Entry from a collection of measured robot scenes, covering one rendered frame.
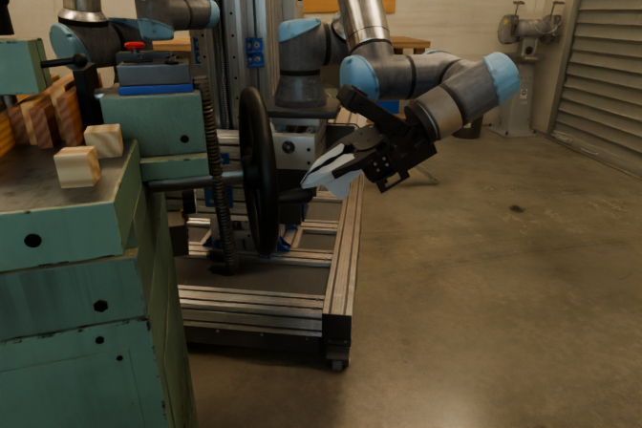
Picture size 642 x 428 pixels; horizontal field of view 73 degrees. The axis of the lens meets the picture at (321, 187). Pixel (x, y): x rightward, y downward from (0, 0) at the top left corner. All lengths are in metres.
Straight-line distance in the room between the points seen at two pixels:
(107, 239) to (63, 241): 0.04
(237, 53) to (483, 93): 0.85
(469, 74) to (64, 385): 0.69
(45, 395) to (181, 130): 0.38
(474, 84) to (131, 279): 0.54
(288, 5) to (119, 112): 1.08
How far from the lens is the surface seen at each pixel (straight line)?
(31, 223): 0.49
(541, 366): 1.68
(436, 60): 0.77
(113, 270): 0.58
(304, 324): 1.39
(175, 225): 1.04
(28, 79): 0.71
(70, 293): 0.60
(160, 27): 1.10
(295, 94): 1.22
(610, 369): 1.78
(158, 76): 0.67
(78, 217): 0.47
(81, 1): 1.30
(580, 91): 4.15
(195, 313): 1.47
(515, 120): 4.34
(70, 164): 0.51
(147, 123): 0.67
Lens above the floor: 1.07
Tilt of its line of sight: 22 degrees down
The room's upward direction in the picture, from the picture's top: straight up
